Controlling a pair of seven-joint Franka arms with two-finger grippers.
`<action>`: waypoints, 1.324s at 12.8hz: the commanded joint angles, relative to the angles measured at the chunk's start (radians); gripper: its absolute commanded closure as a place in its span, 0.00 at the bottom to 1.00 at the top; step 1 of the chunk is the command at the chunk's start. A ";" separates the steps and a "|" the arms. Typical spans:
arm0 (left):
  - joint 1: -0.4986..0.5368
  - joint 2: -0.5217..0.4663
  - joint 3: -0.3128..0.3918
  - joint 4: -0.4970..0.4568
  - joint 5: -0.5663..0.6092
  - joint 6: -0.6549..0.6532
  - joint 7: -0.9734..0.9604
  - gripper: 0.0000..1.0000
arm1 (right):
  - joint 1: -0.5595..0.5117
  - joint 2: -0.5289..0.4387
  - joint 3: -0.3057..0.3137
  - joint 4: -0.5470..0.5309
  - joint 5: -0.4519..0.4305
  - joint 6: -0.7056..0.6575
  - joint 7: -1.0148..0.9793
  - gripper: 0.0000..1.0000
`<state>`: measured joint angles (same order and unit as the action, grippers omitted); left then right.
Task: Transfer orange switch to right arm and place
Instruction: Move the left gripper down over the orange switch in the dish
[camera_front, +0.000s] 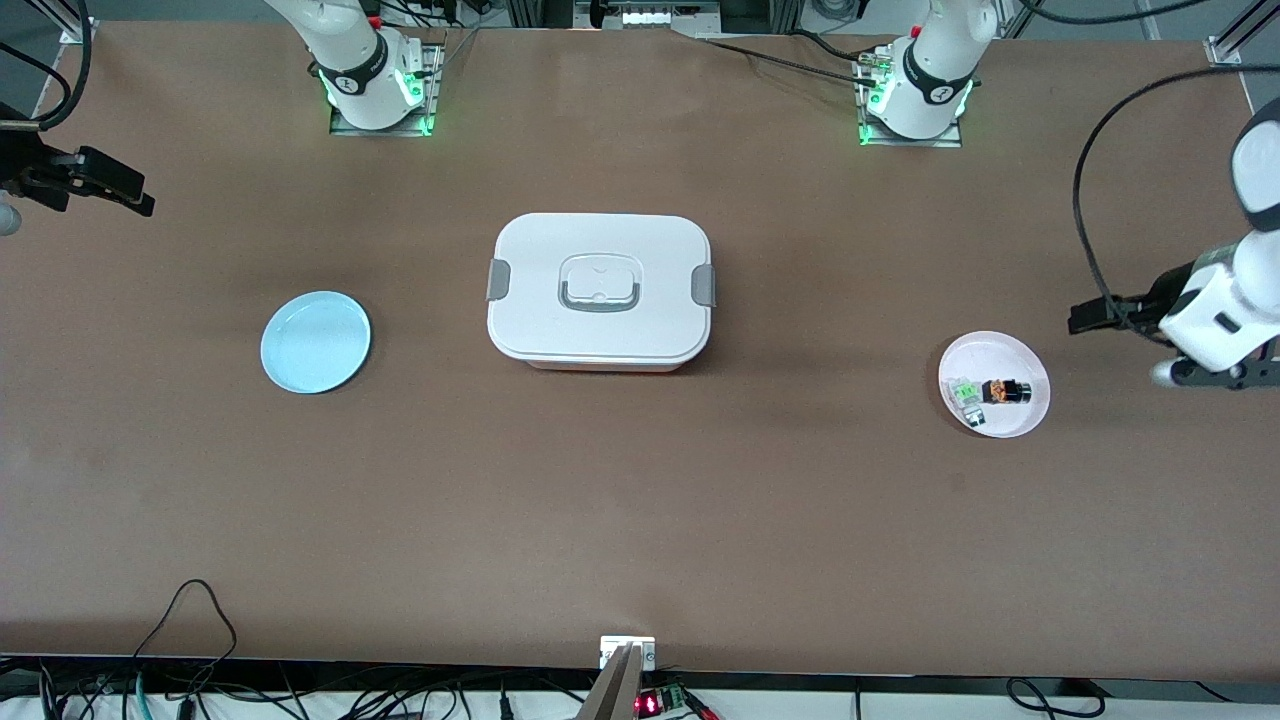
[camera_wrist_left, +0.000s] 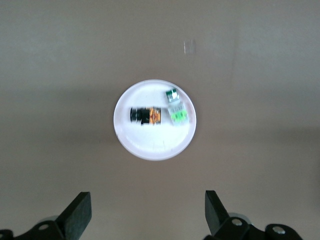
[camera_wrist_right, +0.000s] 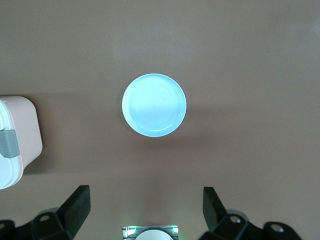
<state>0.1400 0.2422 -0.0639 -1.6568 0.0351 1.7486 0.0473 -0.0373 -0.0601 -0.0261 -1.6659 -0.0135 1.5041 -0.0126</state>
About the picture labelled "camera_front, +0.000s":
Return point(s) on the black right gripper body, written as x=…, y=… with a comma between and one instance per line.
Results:
x=22, y=165

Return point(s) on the metal corner bracket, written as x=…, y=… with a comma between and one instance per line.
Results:
x=75, y=32
x=1225, y=50

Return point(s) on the green push-button switch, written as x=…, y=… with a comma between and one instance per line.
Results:
x=967, y=397

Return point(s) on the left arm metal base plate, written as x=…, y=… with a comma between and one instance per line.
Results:
x=950, y=141

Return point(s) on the small red LED module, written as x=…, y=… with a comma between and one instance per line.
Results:
x=650, y=704

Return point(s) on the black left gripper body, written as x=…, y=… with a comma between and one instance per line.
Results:
x=1165, y=291

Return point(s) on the light blue round plate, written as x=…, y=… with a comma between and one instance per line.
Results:
x=315, y=342

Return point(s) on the aluminium camera mount bar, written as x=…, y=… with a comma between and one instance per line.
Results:
x=612, y=695

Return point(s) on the pink round plate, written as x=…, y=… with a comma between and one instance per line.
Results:
x=1020, y=360

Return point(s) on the white lidded lunch box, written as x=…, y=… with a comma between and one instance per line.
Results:
x=600, y=292

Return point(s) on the aluminium frame structure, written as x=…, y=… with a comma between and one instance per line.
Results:
x=650, y=15

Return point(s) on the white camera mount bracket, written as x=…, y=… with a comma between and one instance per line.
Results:
x=615, y=645

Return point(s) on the orange push-button switch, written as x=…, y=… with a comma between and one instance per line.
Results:
x=1005, y=391

